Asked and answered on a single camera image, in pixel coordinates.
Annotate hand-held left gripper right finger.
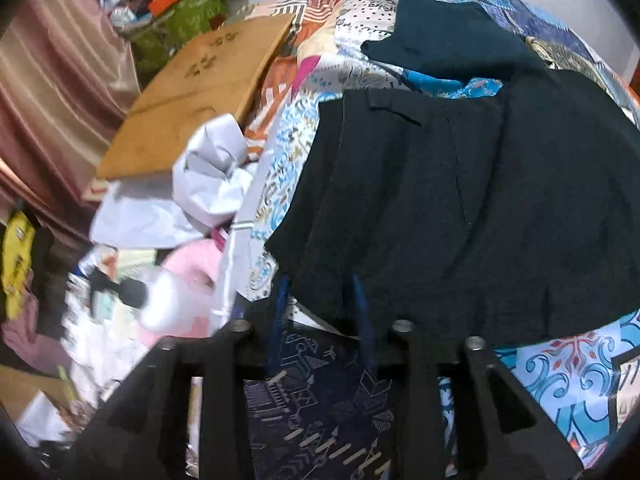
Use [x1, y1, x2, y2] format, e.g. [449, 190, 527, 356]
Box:
[350, 273, 585, 480]

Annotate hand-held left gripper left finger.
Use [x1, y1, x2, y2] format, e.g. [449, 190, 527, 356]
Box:
[64, 274, 293, 480]

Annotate black pants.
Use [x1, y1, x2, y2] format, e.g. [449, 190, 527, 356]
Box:
[264, 69, 640, 347]

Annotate pink cloth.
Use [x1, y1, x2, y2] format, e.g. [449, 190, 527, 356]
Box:
[140, 239, 227, 339]

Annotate dark blue patterned cloth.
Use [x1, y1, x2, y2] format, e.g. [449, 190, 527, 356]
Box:
[243, 325, 401, 480]

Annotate white plastic bottle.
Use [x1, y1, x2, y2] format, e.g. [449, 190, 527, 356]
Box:
[116, 266, 221, 336]

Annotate crumpled white paper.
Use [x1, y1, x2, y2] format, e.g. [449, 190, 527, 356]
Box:
[89, 114, 257, 251]

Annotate colourful patchwork bedsheet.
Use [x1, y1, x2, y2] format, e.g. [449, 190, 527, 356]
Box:
[235, 0, 640, 480]

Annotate brown cardboard box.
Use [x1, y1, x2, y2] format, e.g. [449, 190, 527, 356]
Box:
[82, 12, 297, 201]

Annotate yellow printed bag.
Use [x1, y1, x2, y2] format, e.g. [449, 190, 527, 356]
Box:
[1, 210, 37, 320]

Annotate dark teal cloth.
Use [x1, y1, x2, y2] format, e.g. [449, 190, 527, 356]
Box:
[360, 0, 547, 82]

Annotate green bag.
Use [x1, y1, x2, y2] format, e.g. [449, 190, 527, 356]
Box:
[125, 0, 228, 73]

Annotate brown curtain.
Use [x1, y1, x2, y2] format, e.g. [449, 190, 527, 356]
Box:
[0, 0, 146, 251]

